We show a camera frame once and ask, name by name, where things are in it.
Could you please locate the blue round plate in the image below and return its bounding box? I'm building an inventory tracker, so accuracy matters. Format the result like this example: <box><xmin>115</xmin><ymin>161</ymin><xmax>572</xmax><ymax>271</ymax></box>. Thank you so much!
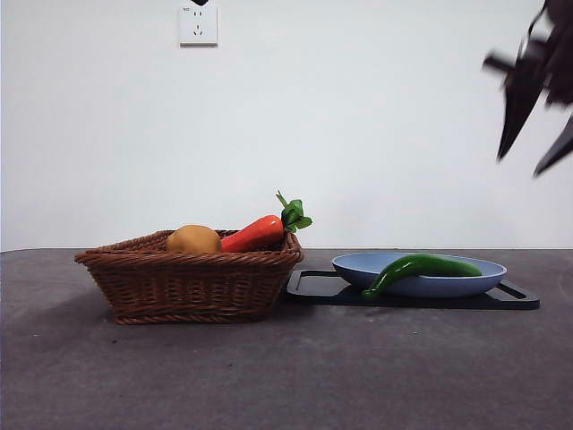
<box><xmin>331</xmin><ymin>252</ymin><xmax>509</xmax><ymax>300</ymax></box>

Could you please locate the orange toy carrot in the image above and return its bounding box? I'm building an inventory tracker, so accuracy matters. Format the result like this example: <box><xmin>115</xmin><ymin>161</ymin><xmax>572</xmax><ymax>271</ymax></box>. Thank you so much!
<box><xmin>219</xmin><ymin>189</ymin><xmax>314</xmax><ymax>254</ymax></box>

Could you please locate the brown toy potato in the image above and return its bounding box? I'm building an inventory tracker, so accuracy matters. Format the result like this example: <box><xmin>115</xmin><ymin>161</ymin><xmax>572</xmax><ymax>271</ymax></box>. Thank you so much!
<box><xmin>165</xmin><ymin>223</ymin><xmax>224</xmax><ymax>254</ymax></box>

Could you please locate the dark rectangular tray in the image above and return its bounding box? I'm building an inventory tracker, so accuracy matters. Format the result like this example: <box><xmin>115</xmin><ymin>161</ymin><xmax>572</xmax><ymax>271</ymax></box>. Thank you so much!
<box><xmin>285</xmin><ymin>268</ymin><xmax>542</xmax><ymax>311</ymax></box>

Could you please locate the green toy pepper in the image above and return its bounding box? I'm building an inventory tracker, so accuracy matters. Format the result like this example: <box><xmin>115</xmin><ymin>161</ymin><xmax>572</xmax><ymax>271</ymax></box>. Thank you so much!
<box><xmin>361</xmin><ymin>253</ymin><xmax>484</xmax><ymax>303</ymax></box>

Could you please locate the brown wicker basket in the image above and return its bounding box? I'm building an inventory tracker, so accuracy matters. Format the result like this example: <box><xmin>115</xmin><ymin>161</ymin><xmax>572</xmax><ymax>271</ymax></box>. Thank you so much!
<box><xmin>73</xmin><ymin>228</ymin><xmax>306</xmax><ymax>326</ymax></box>

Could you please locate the white wall socket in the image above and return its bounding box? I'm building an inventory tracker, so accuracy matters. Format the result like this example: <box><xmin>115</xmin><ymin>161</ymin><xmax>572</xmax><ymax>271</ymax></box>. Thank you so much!
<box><xmin>178</xmin><ymin>4</ymin><xmax>219</xmax><ymax>47</ymax></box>

